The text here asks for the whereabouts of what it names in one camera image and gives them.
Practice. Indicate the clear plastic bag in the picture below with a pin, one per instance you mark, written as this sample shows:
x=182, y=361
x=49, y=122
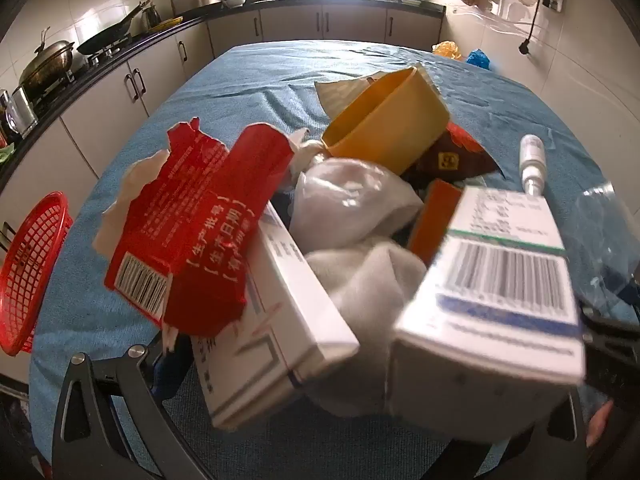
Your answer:
x=605, y=230

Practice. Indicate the orange box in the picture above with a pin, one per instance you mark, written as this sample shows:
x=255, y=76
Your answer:
x=432, y=220

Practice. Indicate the person's right hand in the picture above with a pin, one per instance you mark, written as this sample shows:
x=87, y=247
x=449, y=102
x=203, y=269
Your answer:
x=600, y=422

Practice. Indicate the black frying pan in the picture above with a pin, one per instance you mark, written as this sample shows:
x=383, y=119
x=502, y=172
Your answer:
x=107, y=40

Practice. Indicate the white box with barcode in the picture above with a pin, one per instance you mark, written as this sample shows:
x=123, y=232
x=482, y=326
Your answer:
x=500, y=270

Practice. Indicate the torn red packet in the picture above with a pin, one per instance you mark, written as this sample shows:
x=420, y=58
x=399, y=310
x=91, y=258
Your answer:
x=210, y=220

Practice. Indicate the red mesh basket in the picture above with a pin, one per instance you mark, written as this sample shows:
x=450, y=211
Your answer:
x=30, y=270

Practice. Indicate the blue tablecloth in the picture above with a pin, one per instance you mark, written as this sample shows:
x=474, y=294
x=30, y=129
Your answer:
x=250, y=90

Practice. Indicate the blue plastic bag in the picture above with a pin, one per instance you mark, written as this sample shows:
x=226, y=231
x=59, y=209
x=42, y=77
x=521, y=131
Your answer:
x=479, y=58

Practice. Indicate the white box with grey stripes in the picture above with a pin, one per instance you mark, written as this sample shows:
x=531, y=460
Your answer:
x=300, y=320

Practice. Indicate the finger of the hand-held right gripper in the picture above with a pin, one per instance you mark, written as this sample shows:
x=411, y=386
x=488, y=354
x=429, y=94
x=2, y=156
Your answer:
x=612, y=325

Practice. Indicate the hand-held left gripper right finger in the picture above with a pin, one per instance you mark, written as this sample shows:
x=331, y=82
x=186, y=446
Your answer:
x=565, y=425

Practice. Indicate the white spray bottle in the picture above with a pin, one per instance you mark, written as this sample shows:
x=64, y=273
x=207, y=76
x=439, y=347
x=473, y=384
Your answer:
x=532, y=160

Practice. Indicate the gas stove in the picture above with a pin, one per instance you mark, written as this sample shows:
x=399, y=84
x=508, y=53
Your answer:
x=107, y=52

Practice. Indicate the yellow dish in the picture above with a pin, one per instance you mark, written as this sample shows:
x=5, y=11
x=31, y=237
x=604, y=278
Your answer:
x=166, y=24

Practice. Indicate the steel wok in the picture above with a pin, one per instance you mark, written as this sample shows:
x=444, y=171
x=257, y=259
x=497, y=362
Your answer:
x=47, y=62

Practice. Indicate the dark brown snack packet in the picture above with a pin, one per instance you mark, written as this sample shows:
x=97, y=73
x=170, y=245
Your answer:
x=450, y=160

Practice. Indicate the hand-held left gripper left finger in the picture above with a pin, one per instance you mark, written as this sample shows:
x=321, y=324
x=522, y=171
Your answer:
x=132, y=390

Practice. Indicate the orange plastic bag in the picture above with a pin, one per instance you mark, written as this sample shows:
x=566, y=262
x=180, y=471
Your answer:
x=446, y=50

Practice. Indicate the white crumpled tissue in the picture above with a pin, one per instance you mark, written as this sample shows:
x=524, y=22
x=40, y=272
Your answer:
x=370, y=290

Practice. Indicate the white plastic bag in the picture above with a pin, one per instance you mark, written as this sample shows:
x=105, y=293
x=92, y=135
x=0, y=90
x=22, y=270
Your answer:
x=350, y=200

